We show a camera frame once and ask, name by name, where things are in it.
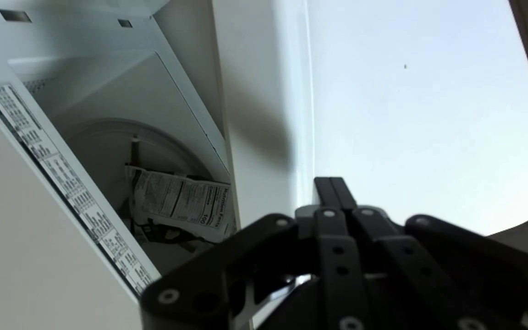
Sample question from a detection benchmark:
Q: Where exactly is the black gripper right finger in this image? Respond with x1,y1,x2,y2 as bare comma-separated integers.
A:
334,176,528,330

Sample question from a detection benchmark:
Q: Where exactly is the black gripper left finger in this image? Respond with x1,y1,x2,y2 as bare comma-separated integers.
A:
142,176,376,330

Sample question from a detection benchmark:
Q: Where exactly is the black and white snack packet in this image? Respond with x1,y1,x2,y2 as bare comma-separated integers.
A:
125,163,237,243

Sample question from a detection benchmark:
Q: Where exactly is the glass microwave turntable plate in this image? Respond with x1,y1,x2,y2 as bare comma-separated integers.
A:
61,117,224,271

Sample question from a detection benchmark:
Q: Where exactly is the white microwave oven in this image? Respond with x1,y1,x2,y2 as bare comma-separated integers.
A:
0,0,316,330

